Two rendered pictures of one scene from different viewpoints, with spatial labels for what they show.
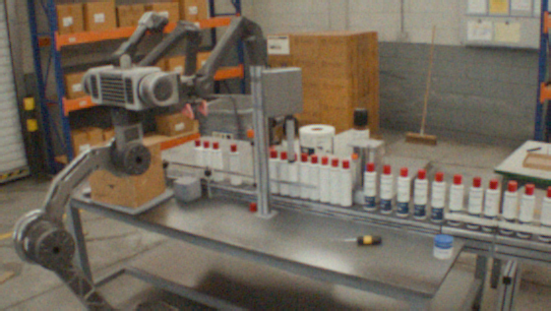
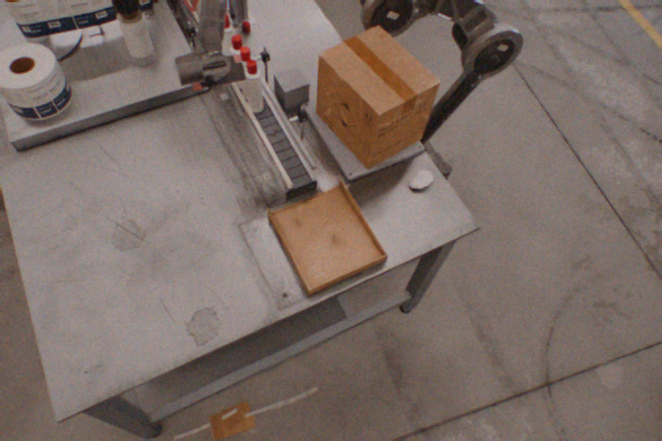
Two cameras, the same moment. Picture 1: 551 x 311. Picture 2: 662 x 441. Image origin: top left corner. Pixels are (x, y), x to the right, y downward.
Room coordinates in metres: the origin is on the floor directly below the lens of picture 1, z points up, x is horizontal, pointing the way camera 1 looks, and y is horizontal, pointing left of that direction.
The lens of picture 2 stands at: (3.54, 1.10, 2.19)
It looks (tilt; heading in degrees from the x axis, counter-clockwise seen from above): 60 degrees down; 203
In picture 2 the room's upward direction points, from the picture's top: 6 degrees clockwise
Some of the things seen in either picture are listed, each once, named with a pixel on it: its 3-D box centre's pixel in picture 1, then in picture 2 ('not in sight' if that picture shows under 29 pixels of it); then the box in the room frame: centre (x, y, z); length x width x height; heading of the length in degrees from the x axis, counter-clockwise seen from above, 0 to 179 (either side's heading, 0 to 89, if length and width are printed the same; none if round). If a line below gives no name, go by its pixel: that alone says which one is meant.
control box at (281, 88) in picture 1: (279, 91); not in sight; (2.18, -0.04, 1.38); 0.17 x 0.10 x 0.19; 111
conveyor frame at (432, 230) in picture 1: (275, 197); (211, 30); (2.32, 0.00, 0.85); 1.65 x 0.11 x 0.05; 56
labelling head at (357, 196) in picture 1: (365, 171); not in sight; (2.15, -0.40, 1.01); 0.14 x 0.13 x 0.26; 56
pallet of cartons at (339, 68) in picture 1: (324, 89); not in sight; (6.29, -0.68, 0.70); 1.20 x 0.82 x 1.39; 53
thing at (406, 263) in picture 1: (275, 187); (174, 72); (2.55, -0.01, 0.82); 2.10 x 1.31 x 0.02; 56
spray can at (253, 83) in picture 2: (199, 158); (253, 86); (2.58, 0.38, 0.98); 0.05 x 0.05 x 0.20
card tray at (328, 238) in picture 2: not in sight; (326, 233); (2.88, 0.82, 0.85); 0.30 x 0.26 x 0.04; 56
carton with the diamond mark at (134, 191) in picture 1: (125, 170); (372, 98); (2.43, 0.74, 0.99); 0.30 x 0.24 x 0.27; 65
